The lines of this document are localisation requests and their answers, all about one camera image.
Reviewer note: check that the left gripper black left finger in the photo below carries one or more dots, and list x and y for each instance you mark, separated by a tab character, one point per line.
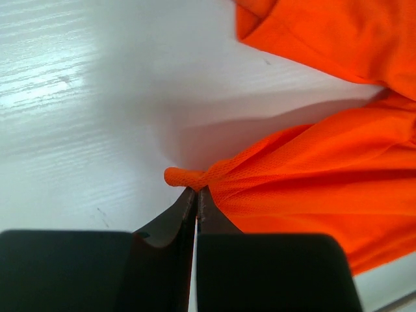
145	270

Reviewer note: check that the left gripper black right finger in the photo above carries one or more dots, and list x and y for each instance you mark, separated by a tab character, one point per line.
236	271

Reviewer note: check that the orange shorts with white drawstring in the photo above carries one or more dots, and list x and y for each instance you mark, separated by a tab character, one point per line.
351	175

